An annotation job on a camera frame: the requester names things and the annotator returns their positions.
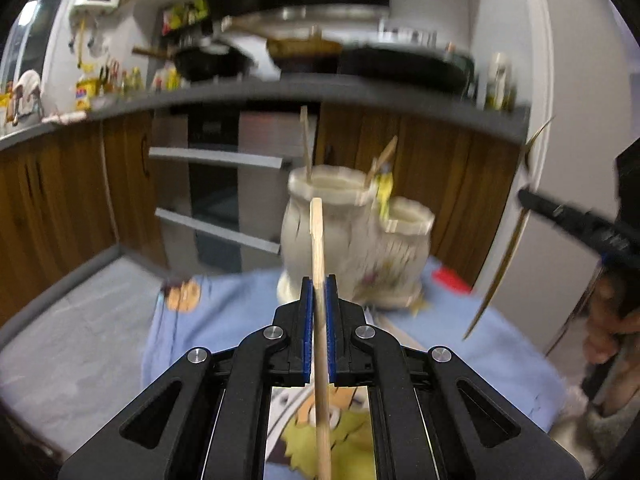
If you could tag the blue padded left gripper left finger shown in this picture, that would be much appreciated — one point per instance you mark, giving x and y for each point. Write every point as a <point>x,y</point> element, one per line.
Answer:
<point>206,417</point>

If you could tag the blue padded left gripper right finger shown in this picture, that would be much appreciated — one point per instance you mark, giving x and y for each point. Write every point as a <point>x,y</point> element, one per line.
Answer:
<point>432,416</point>

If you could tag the wooden chopstick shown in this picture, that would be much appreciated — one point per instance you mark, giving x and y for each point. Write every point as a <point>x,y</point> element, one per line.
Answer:
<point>304,121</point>
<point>321,367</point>
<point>381,160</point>

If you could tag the grey kitchen countertop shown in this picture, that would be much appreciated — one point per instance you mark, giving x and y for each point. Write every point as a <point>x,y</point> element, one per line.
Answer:
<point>333,89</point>

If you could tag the wooden kitchen cabinets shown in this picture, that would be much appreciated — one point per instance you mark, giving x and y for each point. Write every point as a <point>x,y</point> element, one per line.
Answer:
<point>68,195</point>

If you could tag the person right hand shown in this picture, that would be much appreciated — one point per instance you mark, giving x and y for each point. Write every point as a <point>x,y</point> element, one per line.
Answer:
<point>604,323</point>

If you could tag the blue cartoon print cloth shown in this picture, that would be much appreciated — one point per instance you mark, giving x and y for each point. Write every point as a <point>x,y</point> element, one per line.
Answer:
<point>223,310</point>

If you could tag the cream ceramic double utensil holder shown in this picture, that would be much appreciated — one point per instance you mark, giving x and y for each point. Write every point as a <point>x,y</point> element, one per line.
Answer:
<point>376,260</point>

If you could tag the bottle on counter right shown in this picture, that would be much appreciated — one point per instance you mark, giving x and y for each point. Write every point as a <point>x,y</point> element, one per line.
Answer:
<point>498,84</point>

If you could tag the stainless steel oven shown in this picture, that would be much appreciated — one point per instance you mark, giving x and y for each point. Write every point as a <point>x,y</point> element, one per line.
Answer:
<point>221,177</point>

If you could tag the black flat griddle pan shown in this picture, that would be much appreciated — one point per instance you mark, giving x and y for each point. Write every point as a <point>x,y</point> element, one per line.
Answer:
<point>428,69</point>

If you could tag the brown frying pan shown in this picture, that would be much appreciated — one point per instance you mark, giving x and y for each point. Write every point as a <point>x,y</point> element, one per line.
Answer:
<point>313,54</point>

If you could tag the yellow handled utensil in holder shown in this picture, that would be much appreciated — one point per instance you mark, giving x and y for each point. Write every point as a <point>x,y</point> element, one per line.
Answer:
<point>385,183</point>

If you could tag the black wok with handle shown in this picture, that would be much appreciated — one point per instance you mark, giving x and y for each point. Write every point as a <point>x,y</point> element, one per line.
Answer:
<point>198,64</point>

